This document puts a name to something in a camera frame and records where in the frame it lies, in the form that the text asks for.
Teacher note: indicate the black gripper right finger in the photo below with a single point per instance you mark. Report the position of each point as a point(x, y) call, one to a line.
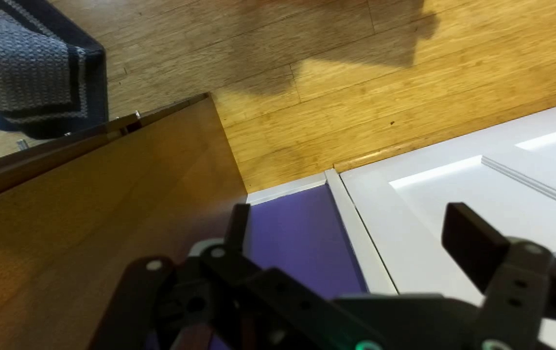
point(515, 276)

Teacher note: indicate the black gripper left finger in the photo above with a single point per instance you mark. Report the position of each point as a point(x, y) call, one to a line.
point(217, 286)

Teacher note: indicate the white panelled door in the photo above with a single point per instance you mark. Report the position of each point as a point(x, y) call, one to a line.
point(394, 208)

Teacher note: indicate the brown wooden chest of drawers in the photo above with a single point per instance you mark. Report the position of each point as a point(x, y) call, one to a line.
point(66, 236)

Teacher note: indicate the blue grey woven rug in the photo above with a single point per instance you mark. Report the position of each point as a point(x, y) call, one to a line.
point(52, 74)

